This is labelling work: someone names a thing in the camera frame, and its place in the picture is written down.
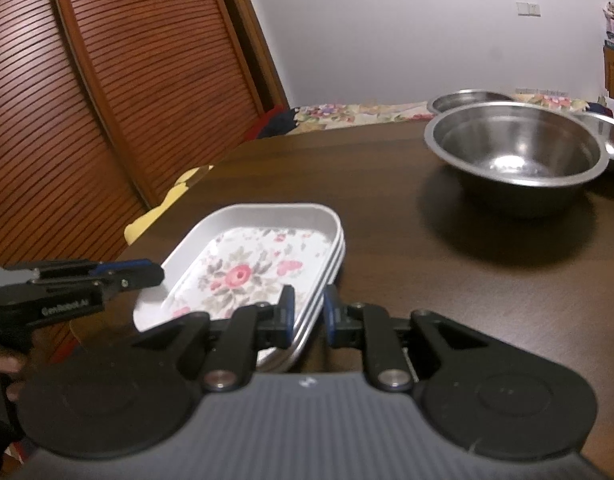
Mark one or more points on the yellow cloth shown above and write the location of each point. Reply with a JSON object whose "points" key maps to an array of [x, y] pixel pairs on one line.
{"points": [[162, 205]]}

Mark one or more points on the wooden wardrobe side panel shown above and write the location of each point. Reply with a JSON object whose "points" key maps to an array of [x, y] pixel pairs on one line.
{"points": [[257, 45]]}

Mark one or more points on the person's left hand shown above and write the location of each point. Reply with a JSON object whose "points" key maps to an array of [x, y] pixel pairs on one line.
{"points": [[4, 364]]}

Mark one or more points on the wooden louvered wardrobe door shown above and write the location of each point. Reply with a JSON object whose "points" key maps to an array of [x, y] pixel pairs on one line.
{"points": [[152, 70], [42, 135]]}

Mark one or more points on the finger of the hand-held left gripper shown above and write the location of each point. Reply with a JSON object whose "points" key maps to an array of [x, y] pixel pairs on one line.
{"points": [[77, 269], [137, 279]]}

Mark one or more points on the large steel bowl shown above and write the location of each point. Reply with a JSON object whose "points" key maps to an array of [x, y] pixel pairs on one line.
{"points": [[517, 160]]}

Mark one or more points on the wall socket strip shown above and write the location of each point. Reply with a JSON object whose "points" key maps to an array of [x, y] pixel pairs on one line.
{"points": [[539, 91]]}

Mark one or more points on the medium steel bowl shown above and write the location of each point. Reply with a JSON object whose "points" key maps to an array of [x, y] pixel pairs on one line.
{"points": [[462, 99]]}

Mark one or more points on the white light switch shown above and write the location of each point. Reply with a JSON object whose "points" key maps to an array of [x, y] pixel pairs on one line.
{"points": [[528, 8]]}

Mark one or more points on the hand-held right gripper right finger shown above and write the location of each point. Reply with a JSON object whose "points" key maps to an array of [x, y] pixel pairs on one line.
{"points": [[330, 315]]}

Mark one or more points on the dark folded cloth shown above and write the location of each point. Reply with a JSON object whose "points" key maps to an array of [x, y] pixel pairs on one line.
{"points": [[272, 122]]}

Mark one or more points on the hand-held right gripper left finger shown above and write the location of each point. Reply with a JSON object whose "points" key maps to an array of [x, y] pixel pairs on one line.
{"points": [[287, 312]]}

